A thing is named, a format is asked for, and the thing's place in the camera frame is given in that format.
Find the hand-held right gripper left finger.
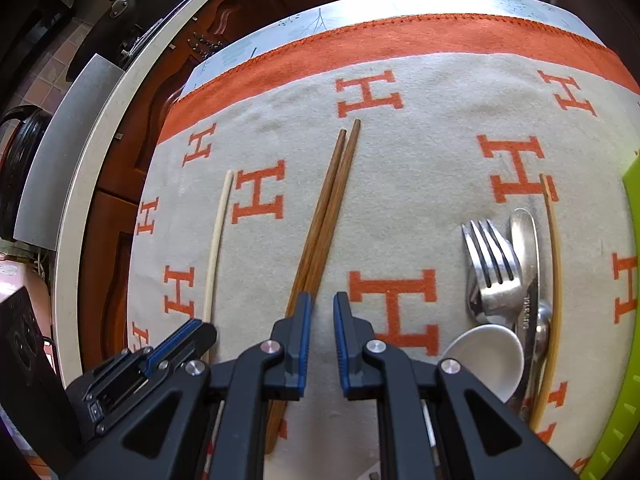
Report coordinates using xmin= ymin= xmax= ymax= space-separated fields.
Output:
xmin=65 ymin=291 xmax=313 ymax=480

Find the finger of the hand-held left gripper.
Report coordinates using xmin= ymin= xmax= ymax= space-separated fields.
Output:
xmin=65 ymin=317 xmax=219 ymax=443

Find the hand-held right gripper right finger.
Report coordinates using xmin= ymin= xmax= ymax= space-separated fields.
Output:
xmin=333 ymin=291 xmax=577 ymax=480

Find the cream chopstick with red end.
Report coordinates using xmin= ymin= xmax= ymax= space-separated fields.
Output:
xmin=202 ymin=169 xmax=236 ymax=323

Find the brown wooden chopstick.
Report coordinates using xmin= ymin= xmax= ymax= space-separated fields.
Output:
xmin=264 ymin=119 xmax=363 ymax=456
xmin=282 ymin=129 xmax=348 ymax=318

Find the white ceramic spoon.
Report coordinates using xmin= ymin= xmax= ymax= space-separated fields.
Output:
xmin=439 ymin=324 xmax=526 ymax=405

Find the steel fork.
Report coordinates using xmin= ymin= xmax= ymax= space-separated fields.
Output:
xmin=461 ymin=217 xmax=523 ymax=326

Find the small steel spoon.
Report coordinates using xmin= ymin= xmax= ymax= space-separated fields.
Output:
xmin=520 ymin=301 xmax=555 ymax=411

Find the steel spoon with wooden handle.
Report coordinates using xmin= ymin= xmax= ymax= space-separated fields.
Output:
xmin=508 ymin=208 xmax=543 ymax=423

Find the golden yellow chopstick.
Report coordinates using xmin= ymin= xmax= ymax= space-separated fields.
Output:
xmin=529 ymin=173 xmax=563 ymax=431

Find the green plastic utensil tray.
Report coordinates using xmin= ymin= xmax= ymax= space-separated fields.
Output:
xmin=579 ymin=150 xmax=640 ymax=480

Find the pink rice cooker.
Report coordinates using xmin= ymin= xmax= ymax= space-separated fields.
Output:
xmin=0 ymin=252 xmax=52 ymax=312

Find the white kitchen countertop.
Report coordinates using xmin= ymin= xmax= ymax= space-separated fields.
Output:
xmin=52 ymin=0 xmax=251 ymax=386

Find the black and red pressure cooker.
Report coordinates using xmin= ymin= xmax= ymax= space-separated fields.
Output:
xmin=0 ymin=106 xmax=52 ymax=242

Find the steel splash guard panel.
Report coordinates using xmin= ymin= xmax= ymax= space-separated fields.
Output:
xmin=14 ymin=54 xmax=127 ymax=252

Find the orange and beige printed blanket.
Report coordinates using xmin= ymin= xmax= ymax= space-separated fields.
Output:
xmin=125 ymin=12 xmax=640 ymax=480

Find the black wok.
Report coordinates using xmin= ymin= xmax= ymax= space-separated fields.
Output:
xmin=65 ymin=0 xmax=167 ymax=86

